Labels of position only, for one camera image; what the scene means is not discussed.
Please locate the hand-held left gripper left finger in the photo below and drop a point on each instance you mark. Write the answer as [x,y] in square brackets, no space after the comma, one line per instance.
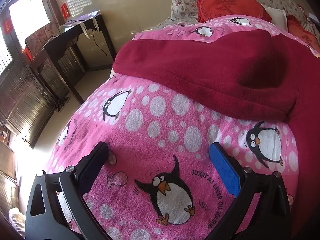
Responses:
[91,177]

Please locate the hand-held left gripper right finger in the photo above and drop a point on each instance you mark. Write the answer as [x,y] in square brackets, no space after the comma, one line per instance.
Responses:
[225,170]

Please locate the maroon fleece garment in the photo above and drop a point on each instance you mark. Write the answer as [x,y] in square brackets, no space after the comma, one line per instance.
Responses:
[212,67]

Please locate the pink penguin blanket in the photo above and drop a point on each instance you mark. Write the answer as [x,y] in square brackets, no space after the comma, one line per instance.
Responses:
[150,135]

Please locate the pair of slippers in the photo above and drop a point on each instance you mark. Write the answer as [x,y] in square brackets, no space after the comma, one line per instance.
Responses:
[61,104]

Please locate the dark wooden desk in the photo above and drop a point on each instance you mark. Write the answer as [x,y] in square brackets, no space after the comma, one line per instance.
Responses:
[75,33]

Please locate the printed cardboard box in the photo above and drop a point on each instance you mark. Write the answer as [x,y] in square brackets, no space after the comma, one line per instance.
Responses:
[40,36]

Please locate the red heart cushion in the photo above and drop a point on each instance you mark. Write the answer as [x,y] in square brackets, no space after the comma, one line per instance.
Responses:
[302,32]
[230,5]

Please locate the silver gift bag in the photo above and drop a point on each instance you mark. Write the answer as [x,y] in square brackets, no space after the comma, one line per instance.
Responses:
[82,17]

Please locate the white pillow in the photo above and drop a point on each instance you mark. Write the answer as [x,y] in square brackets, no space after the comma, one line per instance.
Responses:
[276,16]

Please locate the red window paper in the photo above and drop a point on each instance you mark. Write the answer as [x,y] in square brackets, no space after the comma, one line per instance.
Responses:
[7,26]

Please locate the lattice window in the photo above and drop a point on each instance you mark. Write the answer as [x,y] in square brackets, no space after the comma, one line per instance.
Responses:
[27,7]

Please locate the red wall paper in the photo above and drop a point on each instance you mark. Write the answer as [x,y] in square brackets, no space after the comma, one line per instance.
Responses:
[65,11]

